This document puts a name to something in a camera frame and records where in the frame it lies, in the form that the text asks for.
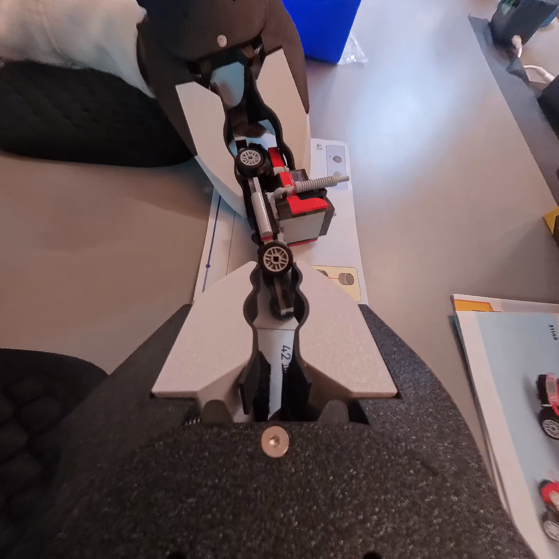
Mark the red black lego vehicle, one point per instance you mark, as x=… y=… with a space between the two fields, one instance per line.
x=297 y=210

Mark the black battery charger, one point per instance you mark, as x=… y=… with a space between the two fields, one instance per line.
x=524 y=17

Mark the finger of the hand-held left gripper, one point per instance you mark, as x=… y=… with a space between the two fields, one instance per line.
x=205 y=131
x=293 y=105

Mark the closed lego instruction booklet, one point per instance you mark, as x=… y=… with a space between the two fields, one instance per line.
x=515 y=393

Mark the large blue plastic bin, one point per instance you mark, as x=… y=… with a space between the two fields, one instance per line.
x=319 y=26

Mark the black quilted pad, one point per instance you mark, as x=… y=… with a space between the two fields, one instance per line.
x=87 y=113
x=44 y=437

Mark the person's left forearm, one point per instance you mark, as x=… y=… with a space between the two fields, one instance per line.
x=61 y=35

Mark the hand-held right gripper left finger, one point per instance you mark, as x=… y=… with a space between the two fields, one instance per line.
x=205 y=349

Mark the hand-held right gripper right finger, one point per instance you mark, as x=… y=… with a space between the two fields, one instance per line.
x=349 y=349

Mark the open lego instruction booklet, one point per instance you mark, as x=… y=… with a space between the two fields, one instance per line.
x=223 y=253

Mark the clear plastic bag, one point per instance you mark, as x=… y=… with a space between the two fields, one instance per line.
x=354 y=54

